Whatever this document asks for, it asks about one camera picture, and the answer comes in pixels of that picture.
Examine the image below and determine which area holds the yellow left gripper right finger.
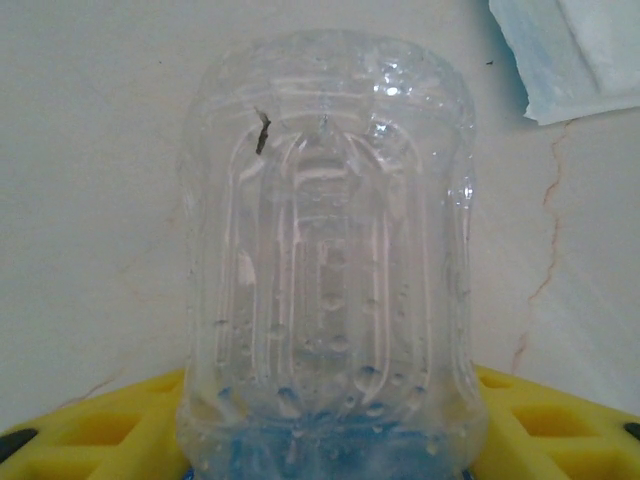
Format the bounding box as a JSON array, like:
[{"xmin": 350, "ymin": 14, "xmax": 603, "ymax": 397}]
[{"xmin": 474, "ymin": 364, "xmax": 640, "ymax": 480}]

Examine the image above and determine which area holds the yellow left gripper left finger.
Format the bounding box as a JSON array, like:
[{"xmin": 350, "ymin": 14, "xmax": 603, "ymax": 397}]
[{"xmin": 0, "ymin": 368, "xmax": 189, "ymax": 480}]

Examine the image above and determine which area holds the blue label bottle white cap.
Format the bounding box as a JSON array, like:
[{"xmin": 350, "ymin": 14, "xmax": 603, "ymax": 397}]
[{"xmin": 174, "ymin": 28, "xmax": 490, "ymax": 480}]

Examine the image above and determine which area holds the clear face mask packet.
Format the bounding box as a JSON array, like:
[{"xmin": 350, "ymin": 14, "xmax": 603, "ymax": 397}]
[{"xmin": 487, "ymin": 0, "xmax": 640, "ymax": 126}]

